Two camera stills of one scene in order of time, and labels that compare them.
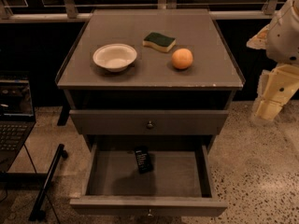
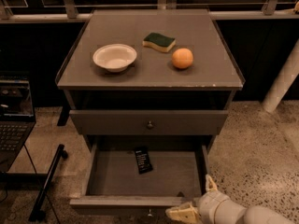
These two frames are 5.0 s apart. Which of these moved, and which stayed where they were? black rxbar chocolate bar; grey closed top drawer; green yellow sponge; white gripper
Moved: white gripper
Stayed: grey closed top drawer; green yellow sponge; black rxbar chocolate bar
